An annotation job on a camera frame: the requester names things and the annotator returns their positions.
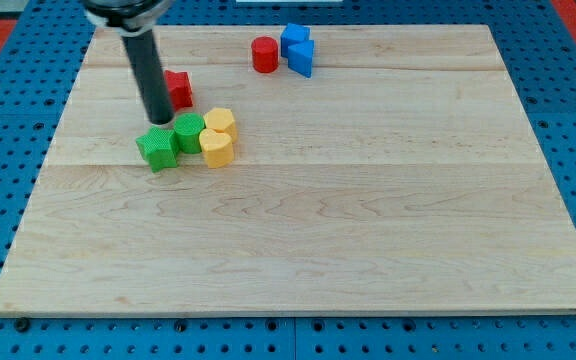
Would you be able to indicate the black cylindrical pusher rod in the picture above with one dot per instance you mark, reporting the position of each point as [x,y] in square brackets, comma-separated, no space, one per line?
[143,56]

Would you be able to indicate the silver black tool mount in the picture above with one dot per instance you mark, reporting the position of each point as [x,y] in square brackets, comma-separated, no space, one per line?
[127,17]

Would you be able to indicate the red star block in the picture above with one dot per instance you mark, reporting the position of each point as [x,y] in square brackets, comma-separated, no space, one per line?
[179,89]

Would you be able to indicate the green star block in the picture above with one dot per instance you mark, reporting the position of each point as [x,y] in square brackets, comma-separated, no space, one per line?
[159,148]

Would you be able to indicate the green cylinder block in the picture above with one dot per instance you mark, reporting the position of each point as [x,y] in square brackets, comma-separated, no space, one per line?
[187,128]

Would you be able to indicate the yellow hexagon block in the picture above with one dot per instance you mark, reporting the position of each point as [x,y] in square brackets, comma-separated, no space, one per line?
[222,120]

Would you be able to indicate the red cylinder block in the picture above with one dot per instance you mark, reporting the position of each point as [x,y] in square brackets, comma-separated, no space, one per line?
[265,53]

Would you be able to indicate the yellow heart block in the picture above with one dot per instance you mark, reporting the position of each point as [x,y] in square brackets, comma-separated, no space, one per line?
[217,148]

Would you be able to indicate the blue cube block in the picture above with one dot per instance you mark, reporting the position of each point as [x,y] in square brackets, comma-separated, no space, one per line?
[291,35]

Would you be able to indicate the blue triangle block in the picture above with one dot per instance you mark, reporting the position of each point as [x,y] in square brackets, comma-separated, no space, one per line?
[300,57]

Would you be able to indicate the light wooden board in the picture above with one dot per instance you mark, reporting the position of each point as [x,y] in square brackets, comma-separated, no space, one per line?
[402,178]

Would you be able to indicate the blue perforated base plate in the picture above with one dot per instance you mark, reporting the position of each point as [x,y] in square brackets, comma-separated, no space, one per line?
[38,67]

